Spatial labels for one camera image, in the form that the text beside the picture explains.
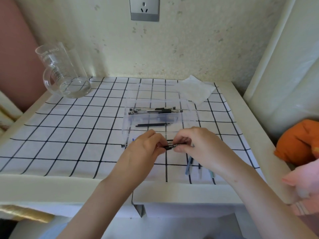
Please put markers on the person's left hand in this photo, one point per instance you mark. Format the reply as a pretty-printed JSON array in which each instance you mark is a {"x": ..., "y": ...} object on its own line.
[{"x": 139, "y": 151}]

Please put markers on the person's right hand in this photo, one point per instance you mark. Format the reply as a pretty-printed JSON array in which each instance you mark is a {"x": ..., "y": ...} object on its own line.
[{"x": 201, "y": 149}]

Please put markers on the person's right thumb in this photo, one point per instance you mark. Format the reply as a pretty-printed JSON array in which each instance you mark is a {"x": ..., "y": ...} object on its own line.
[{"x": 180, "y": 148}]

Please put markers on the person's left thumb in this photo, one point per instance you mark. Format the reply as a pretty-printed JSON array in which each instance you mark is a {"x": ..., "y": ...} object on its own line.
[{"x": 160, "y": 149}]

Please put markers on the person's left forearm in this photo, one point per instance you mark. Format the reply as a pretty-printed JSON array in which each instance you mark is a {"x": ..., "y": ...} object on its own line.
[{"x": 99, "y": 204}]

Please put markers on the person's right forearm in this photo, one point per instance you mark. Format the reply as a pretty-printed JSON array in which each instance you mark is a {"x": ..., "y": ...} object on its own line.
[{"x": 261, "y": 201}]

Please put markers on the white bedside table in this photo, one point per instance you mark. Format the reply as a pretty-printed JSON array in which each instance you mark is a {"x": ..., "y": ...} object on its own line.
[{"x": 139, "y": 151}]

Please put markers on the black pen refill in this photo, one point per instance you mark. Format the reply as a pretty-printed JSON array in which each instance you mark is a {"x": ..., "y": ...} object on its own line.
[{"x": 154, "y": 124}]

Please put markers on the clear plastic pen box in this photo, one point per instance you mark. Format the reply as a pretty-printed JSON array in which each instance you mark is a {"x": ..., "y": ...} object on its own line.
[{"x": 159, "y": 121}]

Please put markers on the white blue pen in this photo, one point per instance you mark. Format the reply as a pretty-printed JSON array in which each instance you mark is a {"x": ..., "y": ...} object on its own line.
[{"x": 199, "y": 170}]

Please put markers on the light green pen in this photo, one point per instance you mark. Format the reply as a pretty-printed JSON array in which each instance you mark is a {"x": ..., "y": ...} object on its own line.
[{"x": 211, "y": 174}]

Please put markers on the white black checked tablecloth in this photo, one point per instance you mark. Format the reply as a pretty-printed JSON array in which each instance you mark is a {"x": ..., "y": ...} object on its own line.
[{"x": 119, "y": 126}]

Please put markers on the white paper tissue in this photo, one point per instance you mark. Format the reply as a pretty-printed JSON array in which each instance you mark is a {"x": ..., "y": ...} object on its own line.
[{"x": 195, "y": 89}]

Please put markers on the orange plush toy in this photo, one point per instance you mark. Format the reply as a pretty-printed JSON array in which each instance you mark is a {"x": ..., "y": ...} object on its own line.
[{"x": 297, "y": 143}]

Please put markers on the clear glass measuring jug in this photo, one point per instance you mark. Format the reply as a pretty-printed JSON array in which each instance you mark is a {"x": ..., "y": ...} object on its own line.
[{"x": 63, "y": 72}]

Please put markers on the pink plush toy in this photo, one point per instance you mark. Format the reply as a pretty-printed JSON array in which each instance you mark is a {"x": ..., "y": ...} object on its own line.
[{"x": 305, "y": 186}]

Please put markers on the grey wall socket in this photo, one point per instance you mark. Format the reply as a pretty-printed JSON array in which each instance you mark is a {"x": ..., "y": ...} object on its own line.
[{"x": 144, "y": 8}]

